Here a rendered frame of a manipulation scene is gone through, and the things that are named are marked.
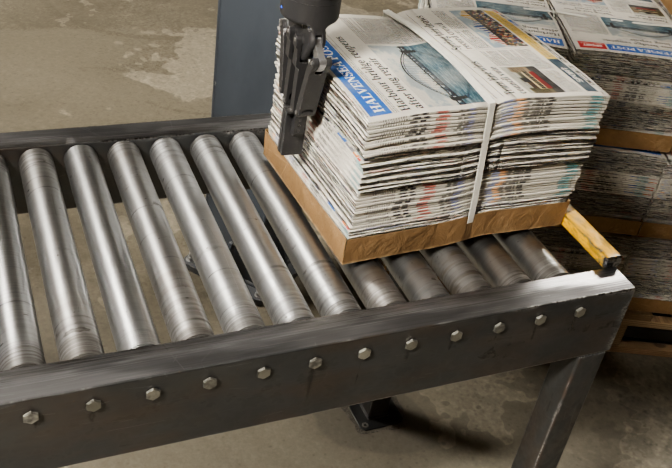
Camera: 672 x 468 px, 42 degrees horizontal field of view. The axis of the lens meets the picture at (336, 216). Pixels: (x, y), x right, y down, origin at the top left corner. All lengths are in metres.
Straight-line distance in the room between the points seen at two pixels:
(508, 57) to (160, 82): 2.18
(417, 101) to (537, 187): 0.27
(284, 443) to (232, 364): 0.99
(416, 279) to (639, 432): 1.19
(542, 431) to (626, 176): 0.84
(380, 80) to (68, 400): 0.54
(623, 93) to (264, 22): 0.79
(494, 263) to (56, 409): 0.62
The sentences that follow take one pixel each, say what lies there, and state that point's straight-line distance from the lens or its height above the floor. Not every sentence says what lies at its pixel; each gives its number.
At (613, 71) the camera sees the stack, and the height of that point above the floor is 0.78.
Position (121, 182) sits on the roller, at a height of 0.79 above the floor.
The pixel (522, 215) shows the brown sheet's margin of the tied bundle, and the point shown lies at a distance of 1.30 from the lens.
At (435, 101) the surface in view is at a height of 1.03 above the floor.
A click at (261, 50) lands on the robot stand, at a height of 0.68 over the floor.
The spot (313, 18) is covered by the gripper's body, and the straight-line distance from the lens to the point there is 1.09.
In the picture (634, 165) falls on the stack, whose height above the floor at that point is 0.57.
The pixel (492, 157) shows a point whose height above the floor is 0.94.
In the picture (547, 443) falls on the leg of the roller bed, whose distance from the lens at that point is 1.47.
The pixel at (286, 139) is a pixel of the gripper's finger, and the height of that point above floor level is 0.92.
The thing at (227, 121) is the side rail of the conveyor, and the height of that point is 0.80.
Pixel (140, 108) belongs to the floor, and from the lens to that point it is 3.14.
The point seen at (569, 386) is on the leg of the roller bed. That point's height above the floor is 0.62.
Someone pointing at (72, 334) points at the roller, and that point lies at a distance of 1.06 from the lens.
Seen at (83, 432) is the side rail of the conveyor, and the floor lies 0.73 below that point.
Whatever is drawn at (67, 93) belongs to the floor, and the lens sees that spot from 3.23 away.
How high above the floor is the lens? 1.53
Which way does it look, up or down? 35 degrees down
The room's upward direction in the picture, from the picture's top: 9 degrees clockwise
